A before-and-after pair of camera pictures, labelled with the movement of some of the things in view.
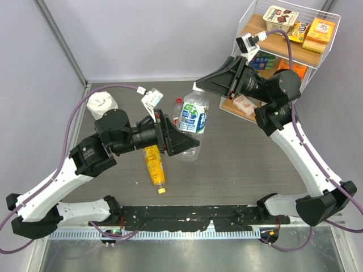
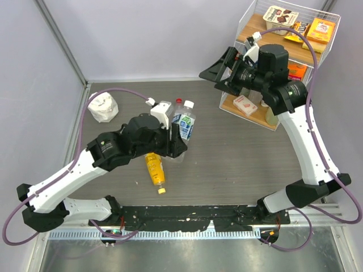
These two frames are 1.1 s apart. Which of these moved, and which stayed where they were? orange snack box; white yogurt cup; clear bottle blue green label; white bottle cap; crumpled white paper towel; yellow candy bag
Moved: white bottle cap; clear bottle blue green label
Stayed: orange snack box; white yogurt cup; yellow candy bag; crumpled white paper towel
